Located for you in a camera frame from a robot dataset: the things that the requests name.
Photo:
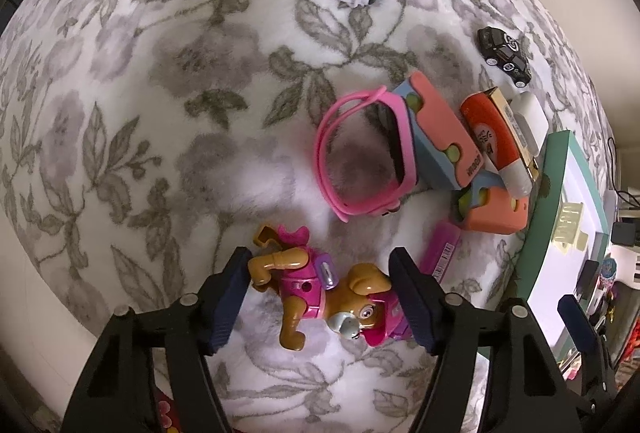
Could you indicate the black power adapter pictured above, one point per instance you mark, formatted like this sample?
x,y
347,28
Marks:
x,y
627,233

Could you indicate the grey floral blanket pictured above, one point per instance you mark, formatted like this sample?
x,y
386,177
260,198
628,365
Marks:
x,y
150,113

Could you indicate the orange tube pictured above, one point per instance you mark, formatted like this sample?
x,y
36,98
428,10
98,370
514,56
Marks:
x,y
485,128

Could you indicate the pink smartwatch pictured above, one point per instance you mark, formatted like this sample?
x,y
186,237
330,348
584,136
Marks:
x,y
406,133

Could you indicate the blue and coral toy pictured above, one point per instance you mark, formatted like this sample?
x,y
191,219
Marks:
x,y
440,123

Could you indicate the black charger block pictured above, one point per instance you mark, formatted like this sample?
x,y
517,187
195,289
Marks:
x,y
587,278

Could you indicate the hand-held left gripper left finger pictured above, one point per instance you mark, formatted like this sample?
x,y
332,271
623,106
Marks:
x,y
227,303

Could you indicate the white charger plug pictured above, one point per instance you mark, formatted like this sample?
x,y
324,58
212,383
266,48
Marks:
x,y
530,118

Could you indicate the black toy car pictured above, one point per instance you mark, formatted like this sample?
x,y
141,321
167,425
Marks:
x,y
505,53

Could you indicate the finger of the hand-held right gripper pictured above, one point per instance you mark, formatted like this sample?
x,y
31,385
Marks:
x,y
575,313

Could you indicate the brown puppy toy figure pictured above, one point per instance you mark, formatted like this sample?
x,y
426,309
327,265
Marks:
x,y
300,283

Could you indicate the round blue sticker item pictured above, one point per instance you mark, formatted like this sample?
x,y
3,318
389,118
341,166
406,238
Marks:
x,y
607,269

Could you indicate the pink packet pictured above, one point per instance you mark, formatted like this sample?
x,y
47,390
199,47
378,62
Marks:
x,y
440,248

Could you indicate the teal tray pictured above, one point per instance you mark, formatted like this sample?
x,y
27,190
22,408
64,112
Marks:
x,y
582,183

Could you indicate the cream plastic piece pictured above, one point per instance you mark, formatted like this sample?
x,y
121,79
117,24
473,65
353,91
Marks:
x,y
567,223

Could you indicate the gold box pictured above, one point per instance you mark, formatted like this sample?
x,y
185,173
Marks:
x,y
502,100

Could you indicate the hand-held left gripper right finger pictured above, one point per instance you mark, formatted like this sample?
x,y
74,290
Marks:
x,y
412,298

